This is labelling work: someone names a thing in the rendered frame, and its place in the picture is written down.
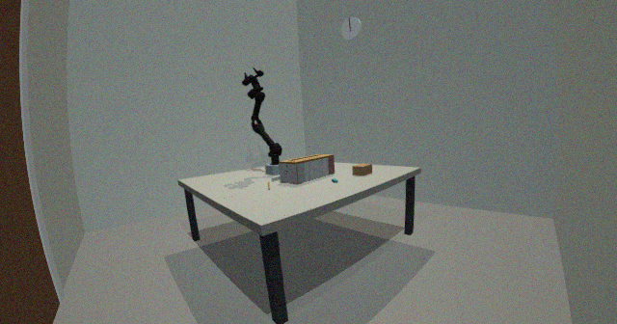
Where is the small tan block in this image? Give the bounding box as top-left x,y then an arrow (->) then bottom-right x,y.
352,164 -> 372,176

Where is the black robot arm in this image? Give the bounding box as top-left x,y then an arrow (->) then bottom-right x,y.
246,74 -> 282,165

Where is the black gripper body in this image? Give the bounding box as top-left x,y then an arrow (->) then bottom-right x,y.
242,70 -> 263,86

